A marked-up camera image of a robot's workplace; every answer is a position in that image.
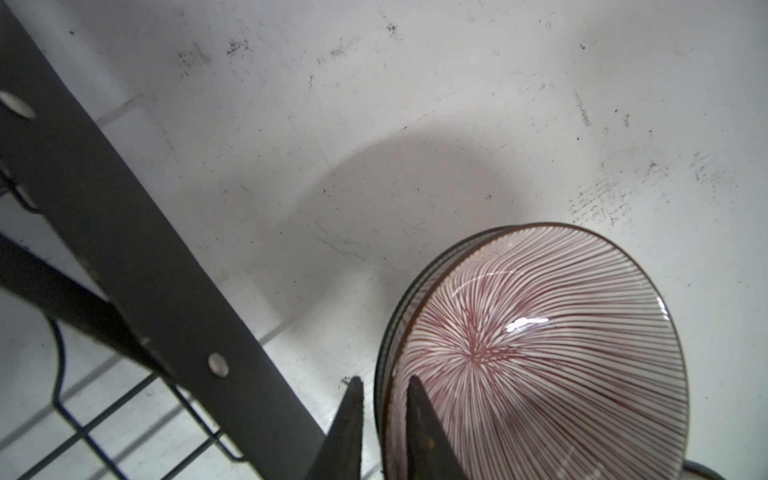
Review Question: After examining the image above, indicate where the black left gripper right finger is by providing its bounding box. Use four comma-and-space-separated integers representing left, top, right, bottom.
406, 375, 467, 480

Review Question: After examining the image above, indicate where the black wire dish rack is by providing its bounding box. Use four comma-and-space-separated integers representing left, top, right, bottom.
1, 7, 324, 479

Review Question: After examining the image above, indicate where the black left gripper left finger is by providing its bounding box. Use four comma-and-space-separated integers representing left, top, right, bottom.
305, 377, 364, 480

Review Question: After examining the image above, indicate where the maroon striped bowl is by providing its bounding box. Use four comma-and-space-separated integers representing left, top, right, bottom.
374, 223, 689, 479

